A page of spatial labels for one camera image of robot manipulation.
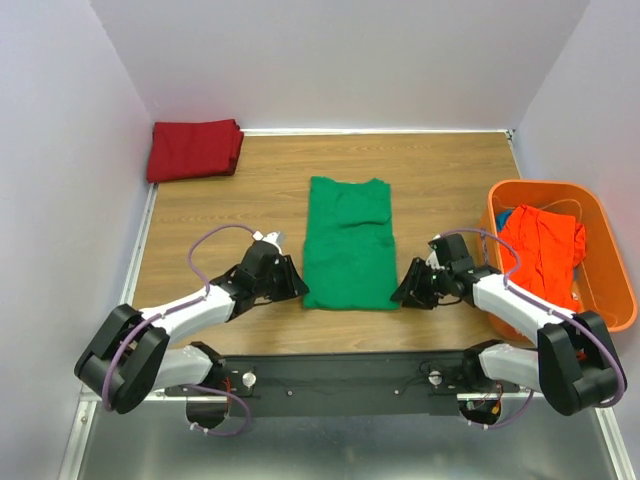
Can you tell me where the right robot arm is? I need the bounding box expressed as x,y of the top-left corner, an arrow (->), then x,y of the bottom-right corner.
391,229 -> 627,416

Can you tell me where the orange plastic bin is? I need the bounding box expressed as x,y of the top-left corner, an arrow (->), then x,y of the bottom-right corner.
479,180 -> 637,333

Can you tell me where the green t-shirt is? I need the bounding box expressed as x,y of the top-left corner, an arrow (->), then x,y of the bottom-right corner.
303,176 -> 398,311

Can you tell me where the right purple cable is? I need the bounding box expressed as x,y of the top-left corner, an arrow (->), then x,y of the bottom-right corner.
429,227 -> 629,430

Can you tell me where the blue t-shirt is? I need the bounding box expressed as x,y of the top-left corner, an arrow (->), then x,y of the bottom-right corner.
495,209 -> 513,233

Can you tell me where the folded red t-shirt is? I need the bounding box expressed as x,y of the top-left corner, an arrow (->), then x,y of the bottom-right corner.
146,119 -> 244,183

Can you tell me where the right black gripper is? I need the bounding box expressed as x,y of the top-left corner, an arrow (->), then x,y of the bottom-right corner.
389,256 -> 452,311

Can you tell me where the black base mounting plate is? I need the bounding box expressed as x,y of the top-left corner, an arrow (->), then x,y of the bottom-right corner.
162,348 -> 531,430

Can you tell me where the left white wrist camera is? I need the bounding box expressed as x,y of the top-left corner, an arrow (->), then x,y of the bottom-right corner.
252,230 -> 285,252

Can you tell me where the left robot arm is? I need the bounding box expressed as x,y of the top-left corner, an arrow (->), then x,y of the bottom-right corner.
74,238 -> 309,414

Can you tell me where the orange t-shirt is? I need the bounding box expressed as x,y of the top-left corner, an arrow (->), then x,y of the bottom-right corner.
497,205 -> 586,311

